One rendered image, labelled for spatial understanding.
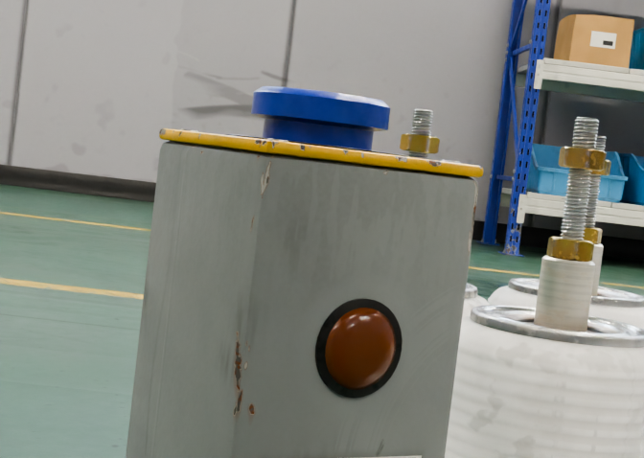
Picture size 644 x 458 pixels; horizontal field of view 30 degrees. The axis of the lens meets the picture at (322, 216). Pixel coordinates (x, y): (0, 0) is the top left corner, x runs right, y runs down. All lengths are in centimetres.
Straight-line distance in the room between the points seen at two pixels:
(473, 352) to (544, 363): 3
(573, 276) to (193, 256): 21
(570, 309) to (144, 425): 21
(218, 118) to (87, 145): 61
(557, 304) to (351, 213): 20
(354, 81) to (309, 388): 521
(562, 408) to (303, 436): 17
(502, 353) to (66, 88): 516
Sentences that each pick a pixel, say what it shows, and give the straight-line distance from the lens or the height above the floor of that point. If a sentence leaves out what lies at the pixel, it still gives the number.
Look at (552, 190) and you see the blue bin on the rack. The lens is 491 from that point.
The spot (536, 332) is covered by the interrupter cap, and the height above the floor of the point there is 25.
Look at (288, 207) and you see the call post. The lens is 31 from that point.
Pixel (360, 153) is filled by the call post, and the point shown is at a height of 31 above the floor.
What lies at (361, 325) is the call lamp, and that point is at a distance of 32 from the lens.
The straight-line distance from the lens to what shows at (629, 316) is 65.
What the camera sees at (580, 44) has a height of 87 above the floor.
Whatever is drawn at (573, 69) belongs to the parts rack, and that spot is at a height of 76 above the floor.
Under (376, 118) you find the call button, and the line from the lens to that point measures 34.
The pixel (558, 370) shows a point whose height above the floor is 24.
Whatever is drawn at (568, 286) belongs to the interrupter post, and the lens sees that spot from 50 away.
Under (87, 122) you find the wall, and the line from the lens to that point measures 558.
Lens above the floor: 31
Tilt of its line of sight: 3 degrees down
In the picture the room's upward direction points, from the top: 7 degrees clockwise
